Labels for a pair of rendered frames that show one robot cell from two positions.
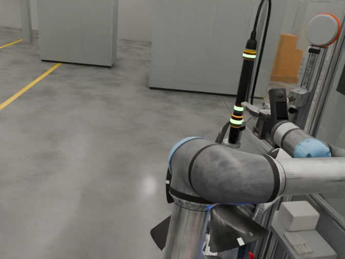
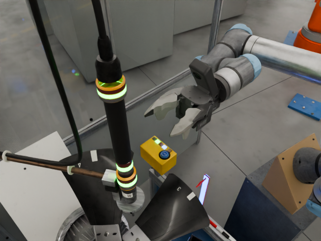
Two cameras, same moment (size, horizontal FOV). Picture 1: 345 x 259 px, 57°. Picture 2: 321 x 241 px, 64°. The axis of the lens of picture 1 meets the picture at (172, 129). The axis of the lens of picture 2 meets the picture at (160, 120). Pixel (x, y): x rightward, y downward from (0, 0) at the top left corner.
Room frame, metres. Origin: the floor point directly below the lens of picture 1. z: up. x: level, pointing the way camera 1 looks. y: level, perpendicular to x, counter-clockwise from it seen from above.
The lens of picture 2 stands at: (1.20, 0.07, 2.05)
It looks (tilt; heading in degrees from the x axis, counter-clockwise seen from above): 45 degrees down; 243
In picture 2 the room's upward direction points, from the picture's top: straight up
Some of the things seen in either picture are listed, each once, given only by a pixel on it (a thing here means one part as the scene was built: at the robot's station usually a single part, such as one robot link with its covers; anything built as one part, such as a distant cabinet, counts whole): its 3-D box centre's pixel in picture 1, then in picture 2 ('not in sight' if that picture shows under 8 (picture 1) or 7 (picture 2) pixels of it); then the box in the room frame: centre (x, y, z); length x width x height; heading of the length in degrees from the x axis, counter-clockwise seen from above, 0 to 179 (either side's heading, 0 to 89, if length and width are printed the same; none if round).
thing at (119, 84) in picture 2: (249, 55); (112, 88); (1.13, -0.24, 1.80); 0.04 x 0.04 x 0.03
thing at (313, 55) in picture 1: (298, 106); not in sight; (1.65, -0.67, 1.48); 0.05 x 0.03 x 0.62; 51
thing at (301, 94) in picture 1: (298, 97); not in sight; (1.61, -0.63, 1.54); 0.10 x 0.07 x 0.08; 141
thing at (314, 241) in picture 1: (295, 233); not in sight; (1.39, -0.74, 0.84); 0.36 x 0.24 x 0.03; 16
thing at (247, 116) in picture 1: (247, 113); (185, 129); (0.99, -0.24, 1.64); 0.09 x 0.03 x 0.06; 34
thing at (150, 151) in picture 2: not in sight; (158, 155); (0.86, -0.62, 1.02); 0.16 x 0.10 x 0.11; 106
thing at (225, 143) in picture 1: (234, 132); (124, 189); (1.14, -0.24, 1.50); 0.09 x 0.07 x 0.10; 141
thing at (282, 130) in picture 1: (289, 136); (221, 84); (0.82, -0.33, 1.64); 0.08 x 0.05 x 0.08; 106
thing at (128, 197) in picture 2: (241, 95); (122, 148); (1.13, -0.24, 1.66); 0.04 x 0.04 x 0.46
